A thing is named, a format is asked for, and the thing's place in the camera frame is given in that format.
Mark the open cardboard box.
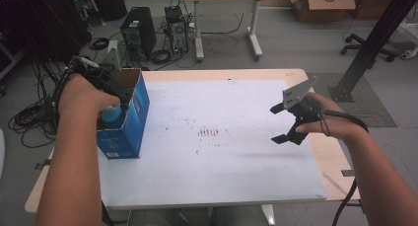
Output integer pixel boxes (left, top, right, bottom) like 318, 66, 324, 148
287, 0, 357, 23

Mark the black curtain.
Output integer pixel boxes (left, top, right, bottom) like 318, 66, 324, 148
0, 0, 93, 64

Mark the black office chair base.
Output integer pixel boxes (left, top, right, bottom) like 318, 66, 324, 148
339, 33, 398, 63

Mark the brown cardboard box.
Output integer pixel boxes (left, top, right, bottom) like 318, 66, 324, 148
348, 0, 400, 21

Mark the black metal stand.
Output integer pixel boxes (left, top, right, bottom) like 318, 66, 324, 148
328, 0, 418, 104

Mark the person's left hand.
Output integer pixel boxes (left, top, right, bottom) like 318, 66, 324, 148
58, 73, 121, 121

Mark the person's right hand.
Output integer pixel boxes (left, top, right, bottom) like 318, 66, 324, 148
295, 92, 359, 141

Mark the white table mat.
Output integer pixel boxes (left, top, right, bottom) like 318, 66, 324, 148
98, 79, 328, 209

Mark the bundle of black cables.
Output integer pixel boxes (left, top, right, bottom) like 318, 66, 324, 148
8, 62, 67, 149

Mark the grey metal bracket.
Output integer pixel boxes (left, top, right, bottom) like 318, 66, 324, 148
100, 39, 122, 72

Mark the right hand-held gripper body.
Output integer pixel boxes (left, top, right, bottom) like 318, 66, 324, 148
281, 75, 324, 125

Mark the small grey computer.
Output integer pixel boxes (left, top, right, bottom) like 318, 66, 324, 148
164, 5, 189, 55

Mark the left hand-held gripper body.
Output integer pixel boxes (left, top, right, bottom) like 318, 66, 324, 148
67, 55, 133, 105

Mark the black computer tower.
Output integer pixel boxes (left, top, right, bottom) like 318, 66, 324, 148
119, 6, 158, 61

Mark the black corrugated cable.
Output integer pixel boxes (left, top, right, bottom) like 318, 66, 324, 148
317, 109, 370, 226
50, 56, 83, 121

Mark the grey floor mat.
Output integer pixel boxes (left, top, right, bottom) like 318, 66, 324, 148
309, 72, 398, 128

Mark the light blue bottle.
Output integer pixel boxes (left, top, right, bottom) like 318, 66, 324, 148
101, 105, 125, 129

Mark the coiled black cable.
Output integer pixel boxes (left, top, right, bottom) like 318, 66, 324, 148
89, 37, 110, 51
150, 48, 173, 65

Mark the blue cardboard box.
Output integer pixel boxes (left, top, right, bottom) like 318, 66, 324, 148
96, 67, 151, 160

